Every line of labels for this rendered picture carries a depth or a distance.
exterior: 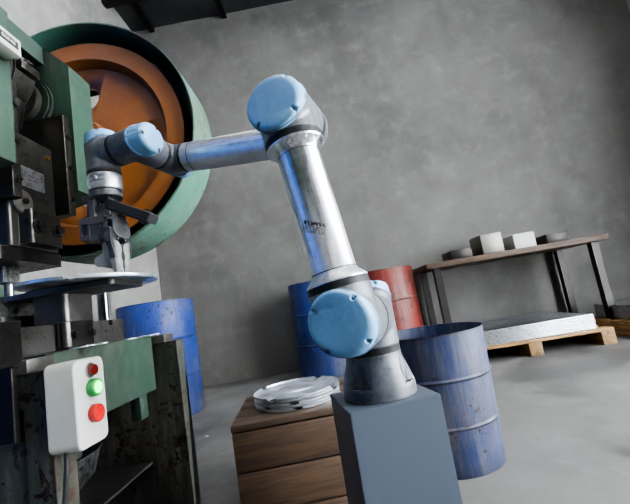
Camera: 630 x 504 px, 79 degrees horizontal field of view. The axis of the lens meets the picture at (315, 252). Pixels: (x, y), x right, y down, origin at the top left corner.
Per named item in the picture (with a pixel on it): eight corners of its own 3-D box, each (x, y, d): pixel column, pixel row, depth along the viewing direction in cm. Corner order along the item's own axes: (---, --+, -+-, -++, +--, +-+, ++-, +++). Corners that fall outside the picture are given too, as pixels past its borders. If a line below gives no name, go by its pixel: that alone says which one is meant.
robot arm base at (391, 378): (400, 380, 88) (392, 337, 89) (430, 393, 73) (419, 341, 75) (337, 393, 85) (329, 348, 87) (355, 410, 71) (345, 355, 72)
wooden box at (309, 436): (364, 472, 145) (348, 378, 150) (388, 528, 108) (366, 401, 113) (259, 493, 142) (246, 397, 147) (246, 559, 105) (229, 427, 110)
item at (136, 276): (149, 271, 80) (149, 267, 80) (-17, 286, 72) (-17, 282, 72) (164, 283, 107) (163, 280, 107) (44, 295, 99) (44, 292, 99)
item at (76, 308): (149, 333, 94) (144, 279, 96) (117, 339, 80) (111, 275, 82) (52, 350, 95) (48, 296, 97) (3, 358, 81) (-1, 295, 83)
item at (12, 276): (23, 282, 93) (22, 267, 93) (6, 281, 88) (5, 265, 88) (11, 284, 93) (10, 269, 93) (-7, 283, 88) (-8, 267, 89)
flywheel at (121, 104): (-7, 155, 154) (95, 292, 144) (-59, 133, 134) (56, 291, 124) (132, 42, 156) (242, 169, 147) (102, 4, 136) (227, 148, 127)
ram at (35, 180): (76, 250, 98) (67, 142, 102) (29, 241, 83) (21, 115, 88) (11, 261, 99) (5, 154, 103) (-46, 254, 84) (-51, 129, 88)
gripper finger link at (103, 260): (100, 283, 89) (97, 245, 90) (125, 279, 89) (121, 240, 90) (92, 282, 86) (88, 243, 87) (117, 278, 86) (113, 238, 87)
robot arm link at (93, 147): (100, 121, 89) (74, 133, 92) (104, 166, 87) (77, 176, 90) (127, 134, 96) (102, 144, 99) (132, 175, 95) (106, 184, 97)
